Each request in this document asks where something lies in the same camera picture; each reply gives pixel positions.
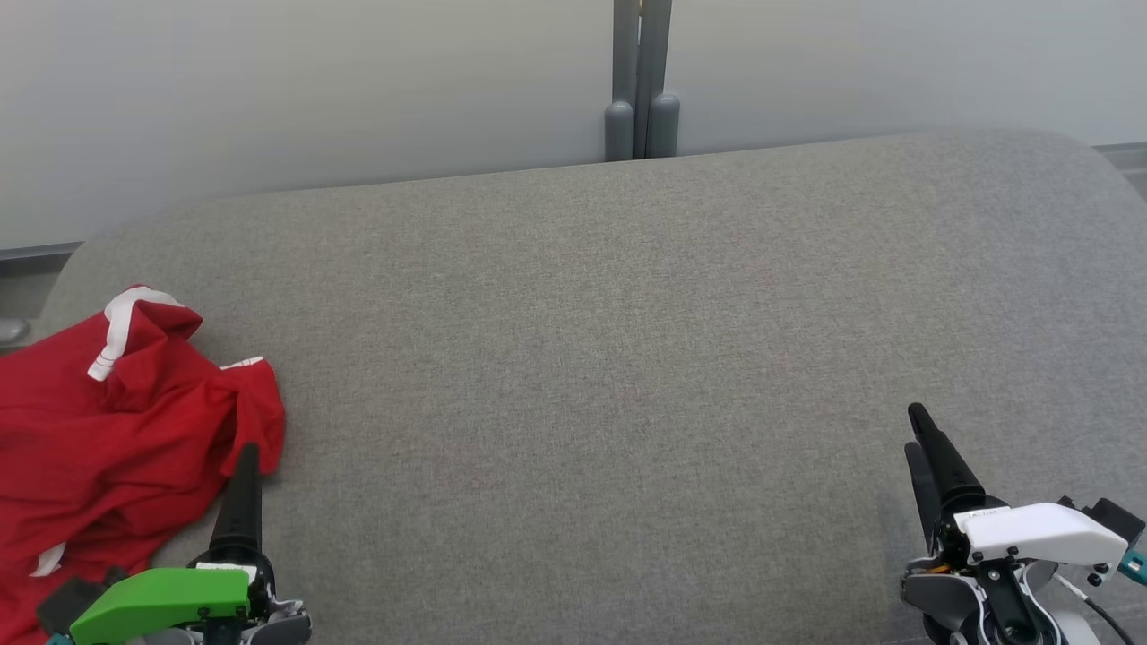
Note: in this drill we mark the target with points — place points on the grey partition post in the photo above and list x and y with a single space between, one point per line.
641 98

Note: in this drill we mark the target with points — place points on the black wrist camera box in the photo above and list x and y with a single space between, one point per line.
1107 520
72 600

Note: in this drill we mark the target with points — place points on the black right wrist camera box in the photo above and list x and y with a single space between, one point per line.
1107 520

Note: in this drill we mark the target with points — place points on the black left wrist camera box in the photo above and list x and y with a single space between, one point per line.
72 600

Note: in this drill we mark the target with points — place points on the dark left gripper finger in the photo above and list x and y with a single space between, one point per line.
240 511

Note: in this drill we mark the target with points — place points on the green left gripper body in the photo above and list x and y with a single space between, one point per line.
161 596

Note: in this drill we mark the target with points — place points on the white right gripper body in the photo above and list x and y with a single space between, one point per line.
1030 533

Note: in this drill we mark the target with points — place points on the grey baseboard rail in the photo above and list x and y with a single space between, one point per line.
36 253

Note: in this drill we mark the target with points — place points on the red shirt with white sleeves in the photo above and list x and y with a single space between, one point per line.
81 466

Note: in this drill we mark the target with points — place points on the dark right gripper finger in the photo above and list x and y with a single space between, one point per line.
923 497
945 470

